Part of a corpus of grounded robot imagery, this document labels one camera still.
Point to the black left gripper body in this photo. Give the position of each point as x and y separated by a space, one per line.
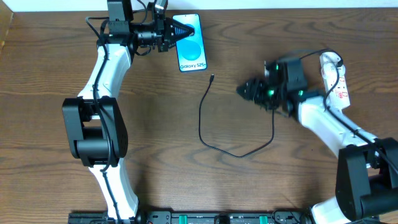
166 34

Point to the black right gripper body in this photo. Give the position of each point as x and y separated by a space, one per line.
265 94

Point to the blue Samsung Galaxy smartphone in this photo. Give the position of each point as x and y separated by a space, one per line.
191 50

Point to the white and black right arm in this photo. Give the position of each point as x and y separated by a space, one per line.
366 178

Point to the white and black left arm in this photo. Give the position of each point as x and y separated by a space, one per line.
96 131

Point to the white power strip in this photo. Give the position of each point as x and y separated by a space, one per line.
334 80

